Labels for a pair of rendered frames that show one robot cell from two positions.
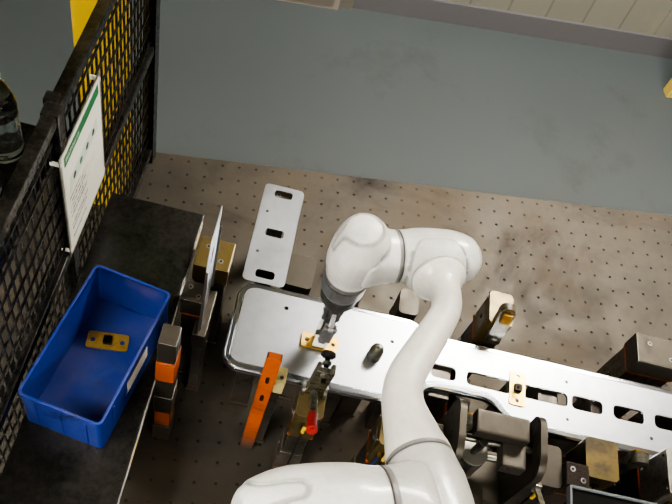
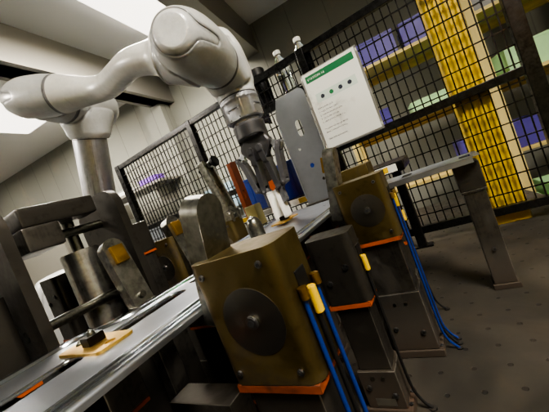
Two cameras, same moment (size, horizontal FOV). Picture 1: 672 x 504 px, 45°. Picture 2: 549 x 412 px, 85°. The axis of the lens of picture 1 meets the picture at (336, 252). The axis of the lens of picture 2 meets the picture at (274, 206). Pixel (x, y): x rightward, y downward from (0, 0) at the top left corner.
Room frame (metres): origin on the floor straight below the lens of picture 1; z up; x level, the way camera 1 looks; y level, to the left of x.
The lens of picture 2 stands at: (1.30, -0.60, 1.08)
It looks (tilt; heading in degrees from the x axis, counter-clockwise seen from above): 3 degrees down; 128
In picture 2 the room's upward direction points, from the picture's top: 21 degrees counter-clockwise
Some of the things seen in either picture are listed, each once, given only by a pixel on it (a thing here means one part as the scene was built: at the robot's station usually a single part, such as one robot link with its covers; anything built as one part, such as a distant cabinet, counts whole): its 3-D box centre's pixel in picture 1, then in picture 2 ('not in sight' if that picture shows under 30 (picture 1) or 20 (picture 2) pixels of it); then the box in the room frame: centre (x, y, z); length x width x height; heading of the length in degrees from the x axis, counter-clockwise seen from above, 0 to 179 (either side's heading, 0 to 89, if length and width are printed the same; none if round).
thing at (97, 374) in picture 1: (99, 355); (283, 182); (0.63, 0.36, 1.10); 0.30 x 0.17 x 0.13; 179
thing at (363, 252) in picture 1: (364, 250); (223, 64); (0.88, -0.05, 1.39); 0.13 x 0.11 x 0.16; 114
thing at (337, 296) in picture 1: (345, 280); (243, 111); (0.87, -0.04, 1.28); 0.09 x 0.09 x 0.06
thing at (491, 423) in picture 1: (462, 473); (102, 345); (0.72, -0.43, 0.95); 0.18 x 0.13 x 0.49; 99
